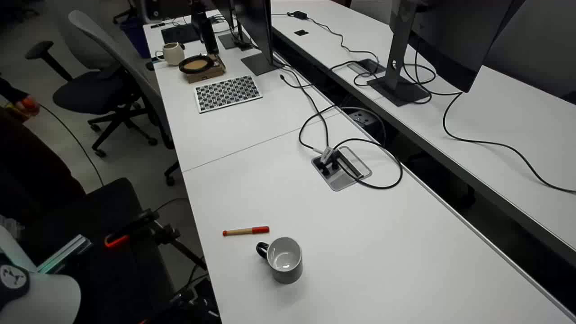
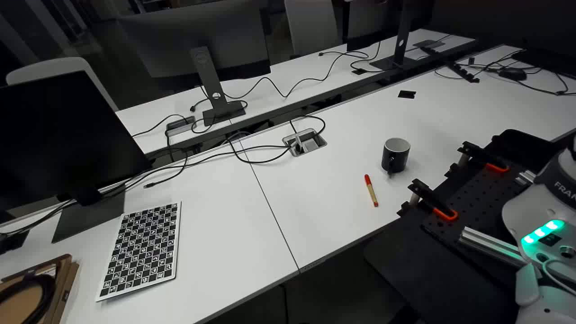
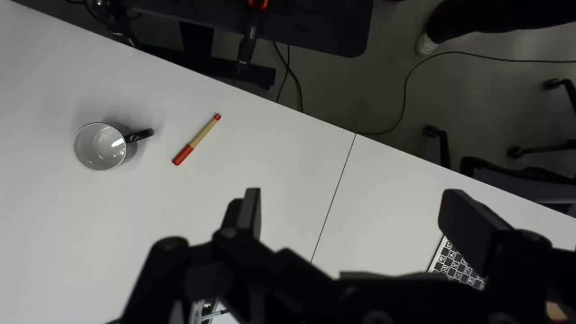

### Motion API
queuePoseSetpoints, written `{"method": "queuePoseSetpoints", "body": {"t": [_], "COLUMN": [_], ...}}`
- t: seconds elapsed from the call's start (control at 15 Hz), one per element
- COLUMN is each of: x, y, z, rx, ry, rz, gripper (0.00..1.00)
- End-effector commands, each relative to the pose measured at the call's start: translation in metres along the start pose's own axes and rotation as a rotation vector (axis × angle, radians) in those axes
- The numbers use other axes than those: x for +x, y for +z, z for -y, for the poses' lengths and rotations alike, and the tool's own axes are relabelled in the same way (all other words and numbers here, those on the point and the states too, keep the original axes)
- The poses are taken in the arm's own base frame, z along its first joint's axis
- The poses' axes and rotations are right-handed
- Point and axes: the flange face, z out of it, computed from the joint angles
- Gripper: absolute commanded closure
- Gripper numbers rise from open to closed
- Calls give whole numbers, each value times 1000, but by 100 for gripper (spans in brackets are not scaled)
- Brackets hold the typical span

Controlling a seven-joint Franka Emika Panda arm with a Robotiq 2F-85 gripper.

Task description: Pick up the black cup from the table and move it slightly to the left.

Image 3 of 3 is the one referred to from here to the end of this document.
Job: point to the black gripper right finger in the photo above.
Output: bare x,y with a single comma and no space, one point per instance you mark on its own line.
474,231

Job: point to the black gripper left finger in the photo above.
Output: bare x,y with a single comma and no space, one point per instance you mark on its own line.
248,216

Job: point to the black white calibration board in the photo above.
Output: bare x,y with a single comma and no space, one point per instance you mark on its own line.
455,267

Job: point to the black office chair base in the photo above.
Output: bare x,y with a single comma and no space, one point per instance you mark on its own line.
523,171

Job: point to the red and beige marker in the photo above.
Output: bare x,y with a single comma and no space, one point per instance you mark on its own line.
195,141

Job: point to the large black flat object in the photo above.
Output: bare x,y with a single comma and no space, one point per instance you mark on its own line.
312,24

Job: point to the black bulky rounded object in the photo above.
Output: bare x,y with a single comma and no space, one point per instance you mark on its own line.
498,15

